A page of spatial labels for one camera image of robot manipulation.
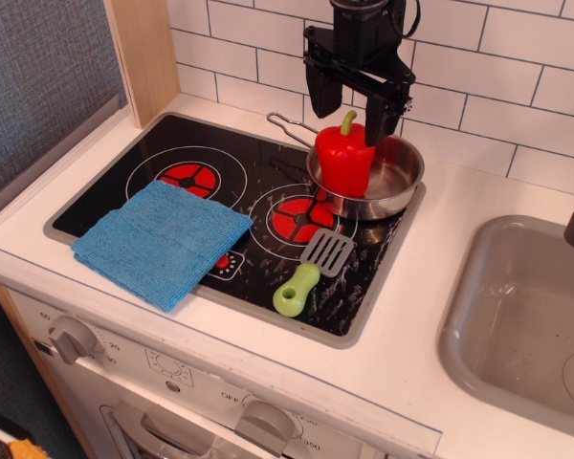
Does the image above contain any blue towel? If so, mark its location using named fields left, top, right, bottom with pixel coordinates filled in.
left=72, top=181, right=253, bottom=312

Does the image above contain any steel frying pan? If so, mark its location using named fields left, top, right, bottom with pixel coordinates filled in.
left=266, top=112, right=425, bottom=221

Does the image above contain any wooden side post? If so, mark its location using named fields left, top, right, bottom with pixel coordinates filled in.
left=104, top=0, right=181, bottom=129

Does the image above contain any grey left oven knob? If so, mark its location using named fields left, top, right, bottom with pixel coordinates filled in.
left=49, top=316, right=98, bottom=365

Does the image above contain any yellow object bottom corner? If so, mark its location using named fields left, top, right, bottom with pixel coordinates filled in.
left=8, top=439, right=49, bottom=459

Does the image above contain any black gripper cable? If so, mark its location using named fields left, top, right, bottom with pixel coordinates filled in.
left=391, top=0, right=421, bottom=39

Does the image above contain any black toy stove top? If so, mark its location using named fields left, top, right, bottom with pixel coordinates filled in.
left=44, top=114, right=425, bottom=348

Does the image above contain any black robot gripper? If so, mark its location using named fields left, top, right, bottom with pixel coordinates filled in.
left=303, top=4, right=415, bottom=146

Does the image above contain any grey oven door handle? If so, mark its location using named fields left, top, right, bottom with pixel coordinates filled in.
left=113, top=403, right=229, bottom=458

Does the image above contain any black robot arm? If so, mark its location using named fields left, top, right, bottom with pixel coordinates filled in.
left=303, top=0, right=421, bottom=146

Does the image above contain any grey sink basin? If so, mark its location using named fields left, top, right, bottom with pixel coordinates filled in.
left=439, top=215, right=574, bottom=436

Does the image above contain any grey right oven knob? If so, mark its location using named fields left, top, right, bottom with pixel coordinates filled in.
left=234, top=401, right=296, bottom=457

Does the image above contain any grey oven knob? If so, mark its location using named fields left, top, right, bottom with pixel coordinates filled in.
left=234, top=401, right=296, bottom=457
left=49, top=316, right=98, bottom=365

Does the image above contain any red toy bell pepper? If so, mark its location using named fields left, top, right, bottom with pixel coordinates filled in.
left=315, top=110, right=375, bottom=198

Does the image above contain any grey spatula green handle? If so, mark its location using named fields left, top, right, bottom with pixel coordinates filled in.
left=273, top=229, right=354, bottom=317

